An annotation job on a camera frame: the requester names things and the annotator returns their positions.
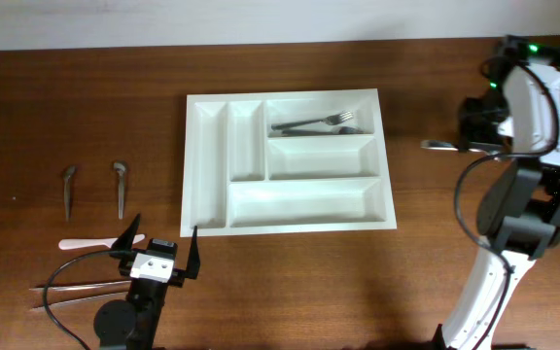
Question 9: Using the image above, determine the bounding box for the small metal teaspoon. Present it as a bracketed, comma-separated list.
[113, 160, 127, 220]
[62, 165, 77, 222]

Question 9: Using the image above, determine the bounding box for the metal tablespoon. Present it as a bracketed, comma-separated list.
[421, 140, 504, 156]

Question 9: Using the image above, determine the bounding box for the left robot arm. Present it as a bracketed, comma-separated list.
[93, 215, 188, 350]

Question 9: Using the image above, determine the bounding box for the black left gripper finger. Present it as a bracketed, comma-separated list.
[111, 213, 141, 251]
[185, 227, 200, 280]

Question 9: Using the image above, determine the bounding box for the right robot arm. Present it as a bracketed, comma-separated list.
[181, 35, 560, 349]

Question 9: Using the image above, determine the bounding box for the white cutlery tray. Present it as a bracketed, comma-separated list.
[180, 88, 397, 237]

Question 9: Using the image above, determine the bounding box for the metal fork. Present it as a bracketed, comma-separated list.
[270, 111, 354, 130]
[281, 126, 364, 137]

